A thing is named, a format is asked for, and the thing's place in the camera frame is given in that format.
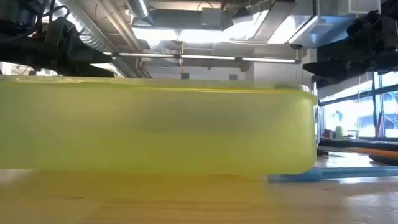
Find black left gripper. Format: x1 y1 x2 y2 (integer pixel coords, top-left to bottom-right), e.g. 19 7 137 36
34 17 116 78

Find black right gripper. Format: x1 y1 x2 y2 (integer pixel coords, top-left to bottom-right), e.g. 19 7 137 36
302 5 398 90

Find orange pencil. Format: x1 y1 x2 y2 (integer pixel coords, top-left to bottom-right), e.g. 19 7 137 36
349 146 398 160

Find translucent yellow-green supply box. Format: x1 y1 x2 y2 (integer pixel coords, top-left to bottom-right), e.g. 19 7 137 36
0 75 318 175

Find blue pen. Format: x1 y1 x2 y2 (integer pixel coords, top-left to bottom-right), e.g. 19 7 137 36
267 166 398 184

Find black pen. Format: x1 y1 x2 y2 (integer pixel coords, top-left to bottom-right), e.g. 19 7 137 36
368 154 398 166

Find long ceiling light bar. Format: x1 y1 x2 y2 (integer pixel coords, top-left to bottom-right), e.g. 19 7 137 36
104 52 301 65

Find silver corrugated air duct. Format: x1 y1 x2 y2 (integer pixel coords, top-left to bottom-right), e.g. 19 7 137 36
57 0 153 78

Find silver rectangular air duct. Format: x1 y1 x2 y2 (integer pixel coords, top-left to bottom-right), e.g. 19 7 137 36
223 0 382 47

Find black aluminium table frame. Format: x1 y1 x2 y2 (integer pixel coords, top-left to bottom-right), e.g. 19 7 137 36
317 138 398 152

